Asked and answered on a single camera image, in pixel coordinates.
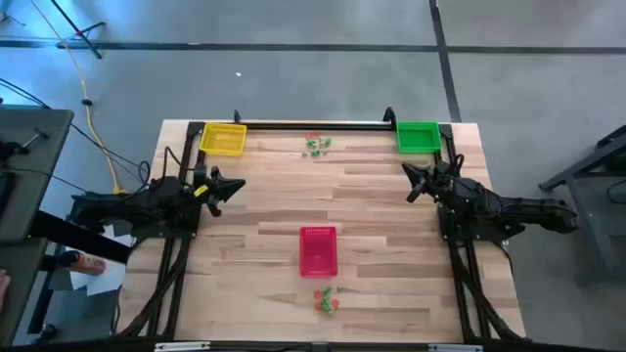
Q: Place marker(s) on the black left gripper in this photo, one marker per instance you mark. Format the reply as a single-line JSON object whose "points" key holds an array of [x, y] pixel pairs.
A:
{"points": [[208, 188]]}

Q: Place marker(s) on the white paper sheets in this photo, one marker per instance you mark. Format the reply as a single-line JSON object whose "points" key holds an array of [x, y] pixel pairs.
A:
{"points": [[105, 281]]}

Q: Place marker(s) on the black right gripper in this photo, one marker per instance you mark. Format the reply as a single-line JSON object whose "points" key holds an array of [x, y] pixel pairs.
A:
{"points": [[437, 182]]}

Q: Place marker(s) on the red plastic basket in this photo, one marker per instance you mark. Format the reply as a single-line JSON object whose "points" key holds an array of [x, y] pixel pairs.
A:
{"points": [[318, 251]]}

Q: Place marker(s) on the black tripod stand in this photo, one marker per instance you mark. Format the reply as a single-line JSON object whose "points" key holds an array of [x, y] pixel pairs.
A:
{"points": [[80, 34]]}

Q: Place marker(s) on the person's hand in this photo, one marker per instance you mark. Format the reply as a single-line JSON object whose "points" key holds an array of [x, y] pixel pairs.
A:
{"points": [[3, 288]]}

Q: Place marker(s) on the black caster wheel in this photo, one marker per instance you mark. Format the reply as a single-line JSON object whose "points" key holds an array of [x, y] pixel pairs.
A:
{"points": [[47, 333]]}

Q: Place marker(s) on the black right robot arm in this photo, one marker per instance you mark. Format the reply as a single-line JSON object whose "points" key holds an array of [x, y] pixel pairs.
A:
{"points": [[513, 211]]}

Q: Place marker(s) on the yellow plastic basket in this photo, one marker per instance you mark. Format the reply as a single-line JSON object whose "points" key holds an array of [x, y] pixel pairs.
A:
{"points": [[222, 139]]}

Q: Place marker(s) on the green plastic basket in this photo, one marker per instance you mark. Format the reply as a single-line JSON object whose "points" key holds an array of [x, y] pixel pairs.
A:
{"points": [[418, 137]]}

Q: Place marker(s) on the black diagonal beam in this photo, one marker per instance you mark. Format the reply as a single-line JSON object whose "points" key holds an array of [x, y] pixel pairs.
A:
{"points": [[83, 237]]}

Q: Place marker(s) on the dark grey cart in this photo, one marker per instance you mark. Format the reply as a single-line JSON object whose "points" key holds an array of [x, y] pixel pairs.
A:
{"points": [[601, 220]]}

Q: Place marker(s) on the orange bottle black cap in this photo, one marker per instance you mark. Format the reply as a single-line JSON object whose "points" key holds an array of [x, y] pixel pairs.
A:
{"points": [[88, 264]]}

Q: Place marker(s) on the silver metal bracket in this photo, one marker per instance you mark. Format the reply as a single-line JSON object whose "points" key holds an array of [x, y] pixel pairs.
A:
{"points": [[455, 347], [181, 346]]}

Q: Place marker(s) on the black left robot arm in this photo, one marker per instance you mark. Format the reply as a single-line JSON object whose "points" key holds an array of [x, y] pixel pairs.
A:
{"points": [[147, 207]]}

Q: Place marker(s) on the grey side table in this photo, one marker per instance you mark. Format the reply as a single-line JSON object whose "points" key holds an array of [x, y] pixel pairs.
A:
{"points": [[39, 195]]}

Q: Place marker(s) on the black clamp tool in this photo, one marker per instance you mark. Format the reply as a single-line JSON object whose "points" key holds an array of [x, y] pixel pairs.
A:
{"points": [[10, 149]]}

